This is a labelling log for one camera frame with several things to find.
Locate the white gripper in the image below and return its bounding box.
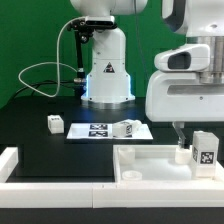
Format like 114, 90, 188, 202
145, 71, 224, 149

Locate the white square tabletop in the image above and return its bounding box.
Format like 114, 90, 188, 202
113, 145, 224, 182

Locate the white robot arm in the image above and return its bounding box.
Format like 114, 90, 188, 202
70, 0, 224, 130

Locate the white marker sheet with tags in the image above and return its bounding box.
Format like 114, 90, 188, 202
67, 123, 153, 140

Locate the white U-shaped obstacle fence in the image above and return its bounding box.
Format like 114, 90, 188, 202
0, 147, 224, 208

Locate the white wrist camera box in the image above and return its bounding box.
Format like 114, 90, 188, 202
154, 44, 210, 72

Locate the black camera stand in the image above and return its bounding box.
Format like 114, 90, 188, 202
67, 16, 98, 97

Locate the black camera on stand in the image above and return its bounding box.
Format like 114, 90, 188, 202
85, 16, 117, 30

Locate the white cable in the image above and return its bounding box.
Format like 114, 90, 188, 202
18, 17, 86, 99

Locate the black cable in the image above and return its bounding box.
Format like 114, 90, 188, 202
9, 79, 83, 101

